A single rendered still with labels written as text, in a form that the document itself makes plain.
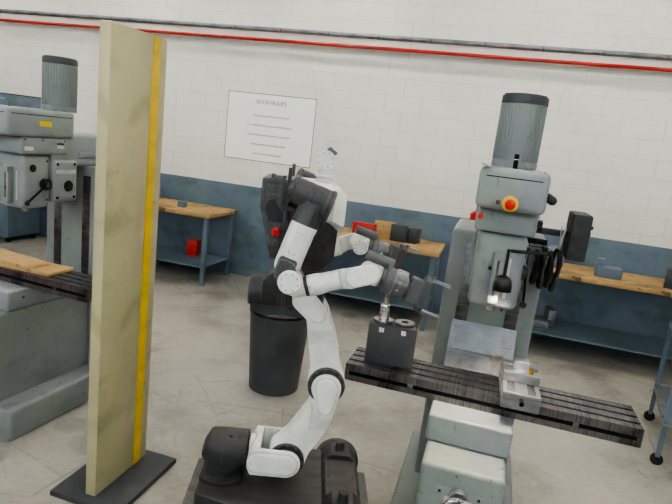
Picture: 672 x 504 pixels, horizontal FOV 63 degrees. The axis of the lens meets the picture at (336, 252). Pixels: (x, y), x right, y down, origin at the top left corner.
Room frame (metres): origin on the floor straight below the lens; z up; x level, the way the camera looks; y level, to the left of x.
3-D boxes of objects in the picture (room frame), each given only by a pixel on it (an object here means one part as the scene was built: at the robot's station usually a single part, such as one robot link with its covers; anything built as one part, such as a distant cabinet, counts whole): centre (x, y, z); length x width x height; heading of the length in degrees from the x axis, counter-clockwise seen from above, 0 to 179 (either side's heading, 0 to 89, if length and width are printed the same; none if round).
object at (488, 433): (2.33, -0.69, 0.80); 0.50 x 0.35 x 0.12; 165
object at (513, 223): (2.37, -0.70, 1.68); 0.34 x 0.24 x 0.10; 165
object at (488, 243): (2.33, -0.69, 1.47); 0.21 x 0.19 x 0.32; 75
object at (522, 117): (2.57, -0.76, 2.05); 0.20 x 0.20 x 0.32
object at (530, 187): (2.34, -0.70, 1.81); 0.47 x 0.26 x 0.16; 165
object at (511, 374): (2.23, -0.85, 1.03); 0.15 x 0.06 x 0.04; 76
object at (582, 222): (2.53, -1.09, 1.62); 0.20 x 0.09 x 0.21; 165
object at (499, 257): (2.22, -0.66, 1.45); 0.04 x 0.04 x 0.21; 75
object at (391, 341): (2.45, -0.31, 1.04); 0.22 x 0.12 x 0.20; 82
